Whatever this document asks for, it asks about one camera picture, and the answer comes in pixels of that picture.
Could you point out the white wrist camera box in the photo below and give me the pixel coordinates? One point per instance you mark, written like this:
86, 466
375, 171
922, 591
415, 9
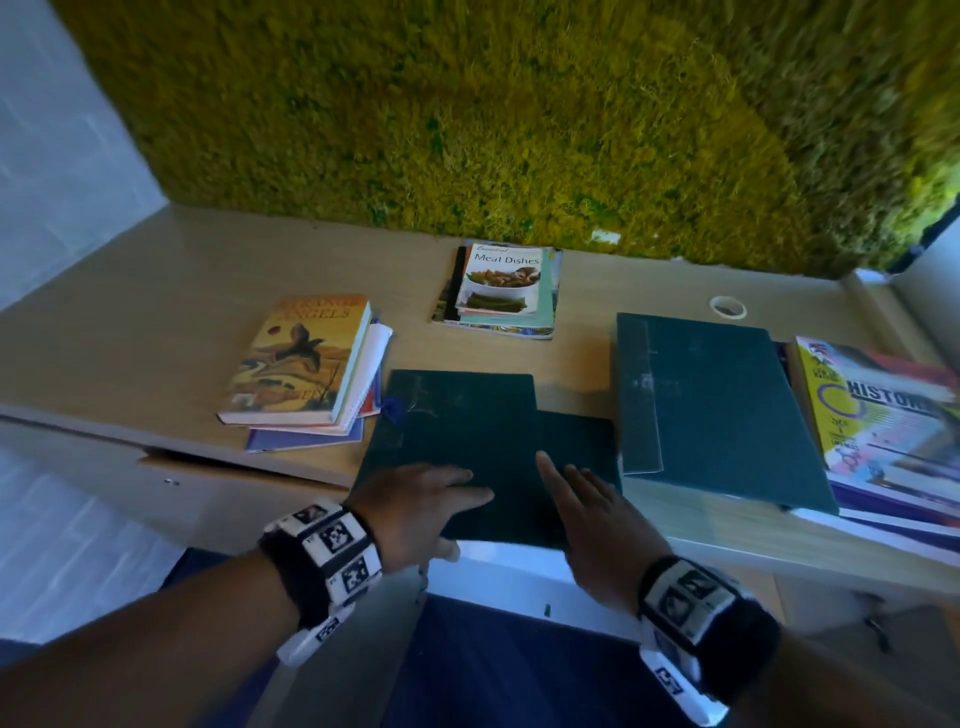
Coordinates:
311, 637
675, 686

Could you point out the black metal door hinge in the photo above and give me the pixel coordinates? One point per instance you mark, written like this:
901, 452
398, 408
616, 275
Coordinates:
874, 622

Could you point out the small white wall label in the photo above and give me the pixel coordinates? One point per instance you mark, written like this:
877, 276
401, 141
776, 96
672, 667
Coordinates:
606, 237

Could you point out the large blue photo folder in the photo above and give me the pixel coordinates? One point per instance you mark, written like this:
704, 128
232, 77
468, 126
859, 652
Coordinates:
735, 412

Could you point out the person's left forearm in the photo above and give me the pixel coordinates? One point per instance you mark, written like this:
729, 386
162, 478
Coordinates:
150, 652

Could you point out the person's left hand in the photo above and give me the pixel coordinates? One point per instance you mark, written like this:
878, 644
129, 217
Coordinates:
412, 510

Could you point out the white cabinet door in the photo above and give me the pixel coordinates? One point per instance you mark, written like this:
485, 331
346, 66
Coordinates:
337, 660
900, 660

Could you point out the small beige notebook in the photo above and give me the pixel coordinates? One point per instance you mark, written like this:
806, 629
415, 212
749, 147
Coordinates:
367, 360

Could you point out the green moss wall panel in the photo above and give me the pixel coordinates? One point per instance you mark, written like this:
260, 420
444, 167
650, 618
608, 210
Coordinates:
480, 112

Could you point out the blue pen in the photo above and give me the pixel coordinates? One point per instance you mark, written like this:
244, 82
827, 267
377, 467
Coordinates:
391, 409

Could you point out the thick yellow bird cover book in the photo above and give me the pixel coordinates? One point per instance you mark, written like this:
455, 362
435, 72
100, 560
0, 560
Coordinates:
300, 360

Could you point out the person's right forearm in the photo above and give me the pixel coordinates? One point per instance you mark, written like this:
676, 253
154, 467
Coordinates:
840, 690

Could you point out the person's right hand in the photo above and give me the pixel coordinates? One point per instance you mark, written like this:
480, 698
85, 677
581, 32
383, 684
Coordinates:
607, 540

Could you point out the colourful striped book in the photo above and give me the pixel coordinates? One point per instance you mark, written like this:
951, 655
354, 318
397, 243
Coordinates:
877, 420

